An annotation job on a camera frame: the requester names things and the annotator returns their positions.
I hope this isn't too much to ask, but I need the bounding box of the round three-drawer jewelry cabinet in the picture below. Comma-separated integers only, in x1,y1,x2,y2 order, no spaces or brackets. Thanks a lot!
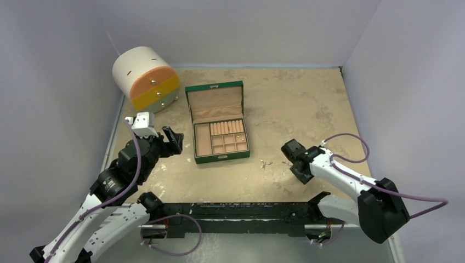
112,47,180,113

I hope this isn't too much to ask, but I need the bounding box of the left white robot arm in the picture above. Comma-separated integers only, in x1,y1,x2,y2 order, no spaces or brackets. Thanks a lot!
30,125,184,262

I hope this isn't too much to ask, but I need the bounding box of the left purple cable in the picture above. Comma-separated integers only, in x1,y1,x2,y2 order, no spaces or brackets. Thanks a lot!
43,119,143,263

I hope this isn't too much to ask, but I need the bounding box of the green jewelry box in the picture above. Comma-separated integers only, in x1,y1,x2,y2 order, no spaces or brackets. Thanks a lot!
185,81,251,164

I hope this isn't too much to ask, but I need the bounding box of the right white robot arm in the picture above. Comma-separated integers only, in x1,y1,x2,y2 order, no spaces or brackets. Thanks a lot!
281,139,411,244

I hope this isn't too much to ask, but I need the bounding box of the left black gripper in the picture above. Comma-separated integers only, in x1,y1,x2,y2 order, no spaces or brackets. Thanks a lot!
133,125,183,182

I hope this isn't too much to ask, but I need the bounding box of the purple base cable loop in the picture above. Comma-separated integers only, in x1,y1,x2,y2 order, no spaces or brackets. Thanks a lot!
140,213,202,256

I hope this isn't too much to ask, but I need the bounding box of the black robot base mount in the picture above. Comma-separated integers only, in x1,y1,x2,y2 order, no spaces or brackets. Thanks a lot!
138,192,334,242

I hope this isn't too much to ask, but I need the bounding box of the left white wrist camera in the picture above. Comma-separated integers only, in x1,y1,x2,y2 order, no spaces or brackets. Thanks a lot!
124,112,159,138

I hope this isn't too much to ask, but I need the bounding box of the green removable jewelry tray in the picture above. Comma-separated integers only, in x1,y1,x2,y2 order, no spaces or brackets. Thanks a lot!
193,119,250,159

